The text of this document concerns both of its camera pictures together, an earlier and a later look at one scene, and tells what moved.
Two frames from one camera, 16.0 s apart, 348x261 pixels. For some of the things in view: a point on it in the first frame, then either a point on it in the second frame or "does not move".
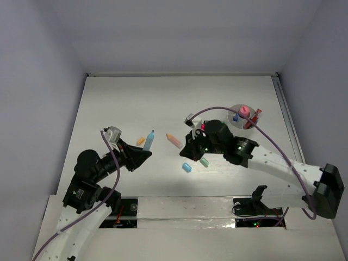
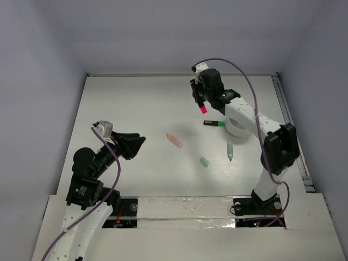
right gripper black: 190,150 → 194,85
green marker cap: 204,162 does not move
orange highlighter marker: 174,141 does not move
